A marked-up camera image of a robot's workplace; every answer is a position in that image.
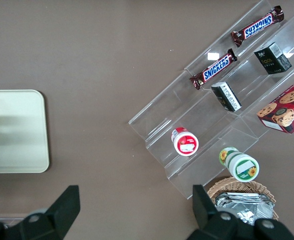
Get red plaid cookie box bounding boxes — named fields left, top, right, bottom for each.
left=256, top=74, right=294, bottom=135

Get silver foil packets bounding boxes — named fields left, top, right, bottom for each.
left=214, top=192, right=274, bottom=227

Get Snickers chocolate bar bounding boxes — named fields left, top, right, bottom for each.
left=189, top=48, right=238, bottom=91
left=230, top=5, right=285, bottom=48

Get red lid yogurt cup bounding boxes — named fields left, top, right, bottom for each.
left=171, top=126, right=200, bottom=157

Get clear acrylic step shelf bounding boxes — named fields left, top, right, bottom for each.
left=128, top=0, right=294, bottom=201

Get light wicker basket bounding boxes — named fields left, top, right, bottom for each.
left=206, top=176, right=280, bottom=222

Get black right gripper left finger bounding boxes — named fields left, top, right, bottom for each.
left=19, top=184, right=81, bottom=240

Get small black carton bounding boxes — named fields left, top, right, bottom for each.
left=210, top=81, right=243, bottom=113
left=253, top=41, right=293, bottom=76

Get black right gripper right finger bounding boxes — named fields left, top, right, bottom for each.
left=186, top=184, right=257, bottom=240

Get beige plastic tray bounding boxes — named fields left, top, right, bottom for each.
left=0, top=89, right=50, bottom=175

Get green lid yogurt cup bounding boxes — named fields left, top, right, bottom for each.
left=218, top=146, right=260, bottom=182

